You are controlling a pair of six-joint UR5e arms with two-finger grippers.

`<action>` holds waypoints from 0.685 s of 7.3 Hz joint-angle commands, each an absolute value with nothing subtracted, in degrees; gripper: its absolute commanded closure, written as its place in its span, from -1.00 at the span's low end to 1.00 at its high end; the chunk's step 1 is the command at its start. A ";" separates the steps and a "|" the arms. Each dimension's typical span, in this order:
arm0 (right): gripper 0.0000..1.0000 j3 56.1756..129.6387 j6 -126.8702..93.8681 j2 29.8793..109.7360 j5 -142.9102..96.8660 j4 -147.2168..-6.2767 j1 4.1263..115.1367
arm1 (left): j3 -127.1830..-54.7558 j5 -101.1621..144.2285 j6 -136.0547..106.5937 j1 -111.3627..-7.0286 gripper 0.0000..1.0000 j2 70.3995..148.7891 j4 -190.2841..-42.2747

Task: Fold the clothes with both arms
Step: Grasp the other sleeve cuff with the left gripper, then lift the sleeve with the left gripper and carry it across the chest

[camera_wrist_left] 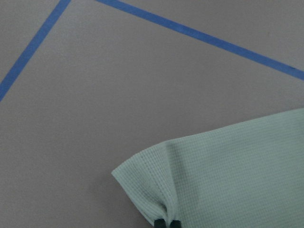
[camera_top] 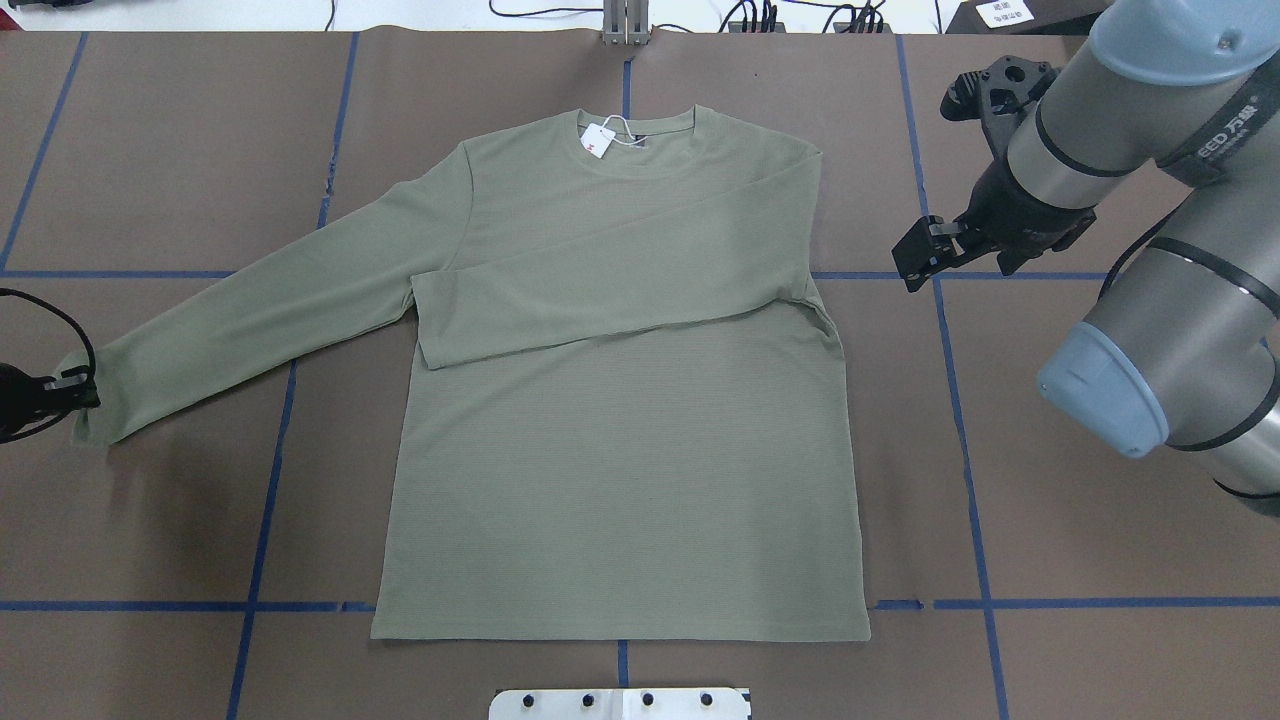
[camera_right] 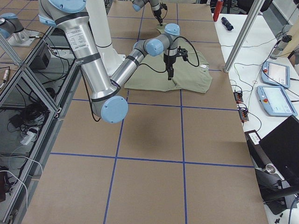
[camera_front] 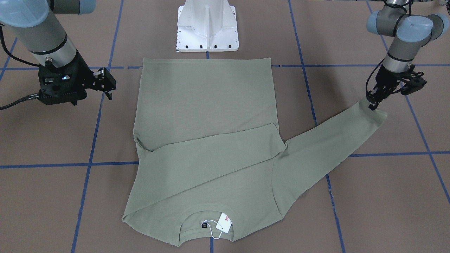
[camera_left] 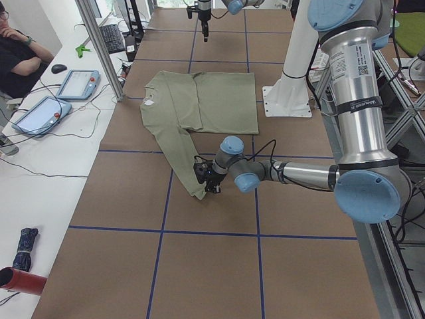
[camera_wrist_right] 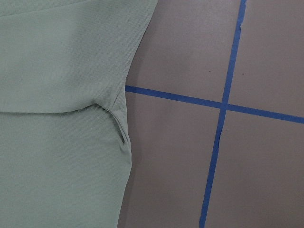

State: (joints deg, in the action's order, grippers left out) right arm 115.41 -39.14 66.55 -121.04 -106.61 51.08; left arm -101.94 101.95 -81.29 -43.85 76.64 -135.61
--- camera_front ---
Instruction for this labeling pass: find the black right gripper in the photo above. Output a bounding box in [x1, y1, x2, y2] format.
[38, 52, 117, 105]

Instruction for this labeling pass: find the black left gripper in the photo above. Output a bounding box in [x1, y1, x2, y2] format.
[365, 64, 426, 111]

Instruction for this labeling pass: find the sage green long-sleeve shirt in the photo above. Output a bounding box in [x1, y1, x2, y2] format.
[122, 58, 387, 247]

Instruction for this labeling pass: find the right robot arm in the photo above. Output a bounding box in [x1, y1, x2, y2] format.
[0, 0, 117, 110]

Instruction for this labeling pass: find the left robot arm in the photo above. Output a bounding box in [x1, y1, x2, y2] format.
[365, 0, 449, 110]

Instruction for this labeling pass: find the white shirt hang tag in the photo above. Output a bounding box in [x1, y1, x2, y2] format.
[215, 213, 232, 233]

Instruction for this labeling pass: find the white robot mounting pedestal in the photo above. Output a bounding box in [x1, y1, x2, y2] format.
[176, 0, 239, 52]

